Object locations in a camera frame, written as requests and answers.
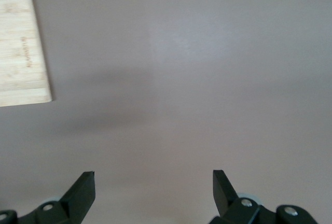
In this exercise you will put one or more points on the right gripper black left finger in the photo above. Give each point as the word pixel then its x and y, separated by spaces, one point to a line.
pixel 77 199

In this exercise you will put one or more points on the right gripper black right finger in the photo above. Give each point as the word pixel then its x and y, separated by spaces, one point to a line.
pixel 225 198

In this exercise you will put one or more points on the bamboo cutting board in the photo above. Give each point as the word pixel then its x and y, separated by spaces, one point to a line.
pixel 18 53

